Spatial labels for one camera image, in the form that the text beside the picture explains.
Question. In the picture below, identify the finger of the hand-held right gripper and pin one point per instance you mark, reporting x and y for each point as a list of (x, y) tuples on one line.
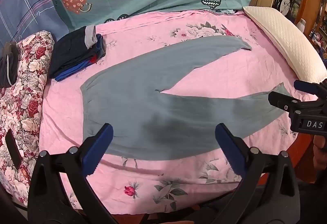
[(283, 101), (310, 87)]

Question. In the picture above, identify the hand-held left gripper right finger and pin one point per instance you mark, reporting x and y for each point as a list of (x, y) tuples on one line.
[(228, 147)]

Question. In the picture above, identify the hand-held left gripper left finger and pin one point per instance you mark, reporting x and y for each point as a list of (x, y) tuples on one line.
[(101, 146)]

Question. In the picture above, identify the grey-blue fleece pants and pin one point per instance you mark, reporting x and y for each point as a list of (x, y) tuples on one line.
[(143, 101)]

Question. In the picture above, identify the person's right hand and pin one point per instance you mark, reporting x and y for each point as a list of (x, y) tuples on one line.
[(321, 157)]

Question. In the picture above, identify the white quilted pillow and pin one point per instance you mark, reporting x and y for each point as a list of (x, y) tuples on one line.
[(286, 40)]

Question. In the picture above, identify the white vase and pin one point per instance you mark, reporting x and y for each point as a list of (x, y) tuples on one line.
[(301, 25)]

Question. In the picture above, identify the pink floral bed sheet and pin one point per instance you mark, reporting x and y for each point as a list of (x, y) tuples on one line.
[(217, 78)]

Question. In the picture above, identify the black phone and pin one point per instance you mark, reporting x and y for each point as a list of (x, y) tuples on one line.
[(12, 150)]

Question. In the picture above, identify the red floral quilt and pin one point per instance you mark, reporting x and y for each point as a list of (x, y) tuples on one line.
[(28, 91)]

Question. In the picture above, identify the stack of folded dark clothes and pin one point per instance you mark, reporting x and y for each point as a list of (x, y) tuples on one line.
[(71, 52)]

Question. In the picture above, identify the dark grey cloth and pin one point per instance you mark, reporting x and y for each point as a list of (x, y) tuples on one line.
[(7, 70)]

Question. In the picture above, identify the blue plaid pillow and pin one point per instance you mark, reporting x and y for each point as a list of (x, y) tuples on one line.
[(23, 9)]

